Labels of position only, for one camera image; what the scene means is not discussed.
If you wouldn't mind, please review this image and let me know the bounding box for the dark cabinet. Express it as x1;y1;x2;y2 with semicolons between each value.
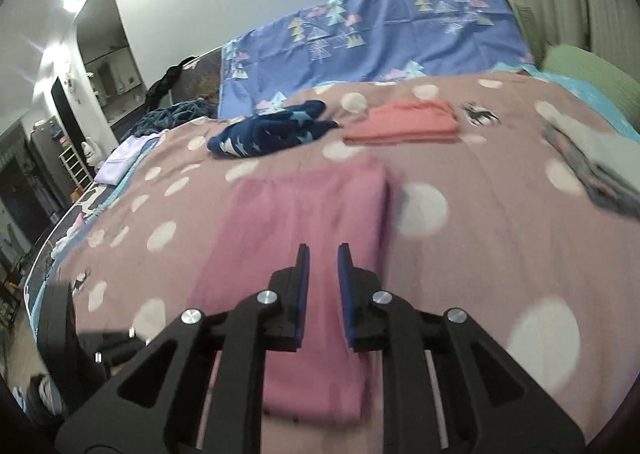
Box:
30;119;76;205

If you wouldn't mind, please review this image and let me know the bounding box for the green pillow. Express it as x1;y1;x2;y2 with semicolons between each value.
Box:
542;44;640;129

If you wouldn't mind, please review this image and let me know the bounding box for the navy star-print garment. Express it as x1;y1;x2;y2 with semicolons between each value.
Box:
207;100;341;159

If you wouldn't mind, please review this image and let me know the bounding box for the white figurine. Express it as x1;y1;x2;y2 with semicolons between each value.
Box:
80;138;101;171

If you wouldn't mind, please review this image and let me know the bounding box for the light blue cloth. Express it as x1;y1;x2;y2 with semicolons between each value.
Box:
530;68;640;139

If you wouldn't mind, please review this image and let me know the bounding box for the lavender cloth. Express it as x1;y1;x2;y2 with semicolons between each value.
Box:
94;134;166;185

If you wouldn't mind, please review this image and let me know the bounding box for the light printed bed sheet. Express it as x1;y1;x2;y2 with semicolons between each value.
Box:
25;181;131;319

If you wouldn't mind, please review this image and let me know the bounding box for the grey folded clothes stack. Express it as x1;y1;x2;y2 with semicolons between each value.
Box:
542;114;640;219

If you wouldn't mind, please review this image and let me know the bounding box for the black hanging item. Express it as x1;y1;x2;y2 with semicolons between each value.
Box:
145;56;198;109

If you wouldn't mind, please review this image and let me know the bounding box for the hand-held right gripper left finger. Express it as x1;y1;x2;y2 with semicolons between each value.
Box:
57;243;311;454

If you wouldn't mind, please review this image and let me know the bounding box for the coral folded garment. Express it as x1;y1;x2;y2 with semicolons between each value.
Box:
342;100;460;145

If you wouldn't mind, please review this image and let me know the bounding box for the mauve dotted blanket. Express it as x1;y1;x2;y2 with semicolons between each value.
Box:
30;71;640;454

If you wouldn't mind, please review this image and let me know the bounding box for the white rack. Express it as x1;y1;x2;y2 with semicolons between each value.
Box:
59;144;96;192

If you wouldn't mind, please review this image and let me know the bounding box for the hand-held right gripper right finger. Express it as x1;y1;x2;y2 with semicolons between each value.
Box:
337;243;586;454

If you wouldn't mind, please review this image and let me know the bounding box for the dark teal knit blanket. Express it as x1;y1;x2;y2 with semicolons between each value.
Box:
120;98;218;139

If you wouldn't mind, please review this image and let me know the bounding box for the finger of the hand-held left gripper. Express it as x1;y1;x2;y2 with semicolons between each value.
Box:
97;331;151;371

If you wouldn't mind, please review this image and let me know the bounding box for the pink garment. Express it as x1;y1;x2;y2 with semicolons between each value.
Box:
192;161;396;425

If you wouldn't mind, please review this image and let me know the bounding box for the blue tree-print pillow sheet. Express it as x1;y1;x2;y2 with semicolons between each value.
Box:
218;0;533;119

